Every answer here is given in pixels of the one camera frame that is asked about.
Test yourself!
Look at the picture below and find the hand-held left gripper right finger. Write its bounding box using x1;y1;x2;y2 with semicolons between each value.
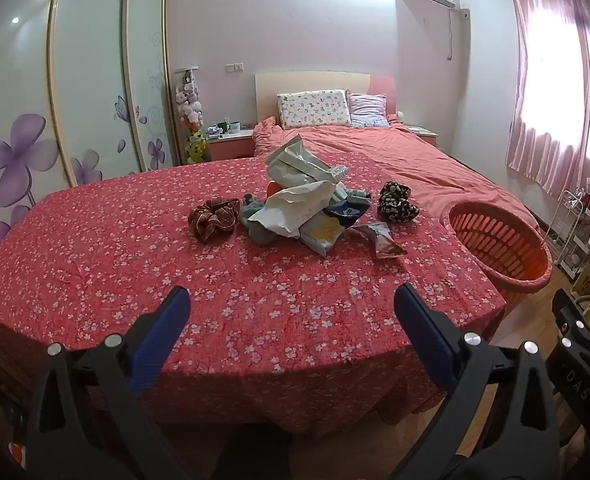
390;282;561;480

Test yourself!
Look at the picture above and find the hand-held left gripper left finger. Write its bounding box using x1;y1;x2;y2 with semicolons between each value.
25;285;211;480

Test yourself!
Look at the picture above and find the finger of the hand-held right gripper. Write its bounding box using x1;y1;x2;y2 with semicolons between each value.
552;287;590;348

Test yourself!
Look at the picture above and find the orange plastic laundry basket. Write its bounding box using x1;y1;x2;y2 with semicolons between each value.
440;201;553;306

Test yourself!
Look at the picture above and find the silver snack wrapper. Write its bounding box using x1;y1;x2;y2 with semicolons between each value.
350;222;408;261

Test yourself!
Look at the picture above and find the red plaid scrunchie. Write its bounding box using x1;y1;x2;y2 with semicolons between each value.
188;198;241;242

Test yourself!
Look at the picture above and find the black floral scrunchie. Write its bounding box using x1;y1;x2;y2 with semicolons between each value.
377;181;421;224

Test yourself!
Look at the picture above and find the teal cloth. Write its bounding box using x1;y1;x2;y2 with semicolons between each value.
239;194;277;247

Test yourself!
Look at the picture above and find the yellow white packet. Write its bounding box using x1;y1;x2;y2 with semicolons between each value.
300;212;344;259

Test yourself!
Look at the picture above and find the blue white snack packet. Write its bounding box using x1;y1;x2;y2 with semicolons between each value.
325;196;373;231

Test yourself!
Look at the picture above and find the teal packet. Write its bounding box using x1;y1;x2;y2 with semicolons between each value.
341;187;372;207

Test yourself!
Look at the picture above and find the white paper bag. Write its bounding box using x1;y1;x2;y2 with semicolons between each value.
249;180;336;239

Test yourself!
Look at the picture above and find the red floral blanket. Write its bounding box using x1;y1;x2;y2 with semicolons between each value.
0;152;508;433

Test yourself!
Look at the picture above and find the salmon duvet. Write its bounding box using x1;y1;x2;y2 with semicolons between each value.
252;116;541;231

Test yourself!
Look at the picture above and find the yellow green plush toy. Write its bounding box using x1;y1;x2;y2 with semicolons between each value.
186;131;210;164

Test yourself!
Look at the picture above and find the pink nightstand with papers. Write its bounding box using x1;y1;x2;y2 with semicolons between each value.
405;125;438;148

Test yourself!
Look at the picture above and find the pink nightstand with white top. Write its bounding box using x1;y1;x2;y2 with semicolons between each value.
207;129;256;162

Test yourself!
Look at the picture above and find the pink curtain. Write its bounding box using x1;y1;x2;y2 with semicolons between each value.
505;0;590;201

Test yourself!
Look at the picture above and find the clear tube of plush toys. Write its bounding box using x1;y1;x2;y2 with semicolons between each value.
174;66;211;165

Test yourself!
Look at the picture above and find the pink striped pillow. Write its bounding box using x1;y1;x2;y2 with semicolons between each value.
346;90;390;128

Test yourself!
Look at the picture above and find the white floral pillow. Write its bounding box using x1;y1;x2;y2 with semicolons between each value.
276;90;352;130

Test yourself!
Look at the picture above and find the wardrobe with purple flower doors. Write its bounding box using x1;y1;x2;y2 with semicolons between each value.
0;0;181;261

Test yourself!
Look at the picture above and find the beige and pink headboard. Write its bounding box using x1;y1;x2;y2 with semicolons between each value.
254;71;396;121

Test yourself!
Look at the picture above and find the white wire rack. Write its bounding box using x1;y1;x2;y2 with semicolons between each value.
545;187;590;281

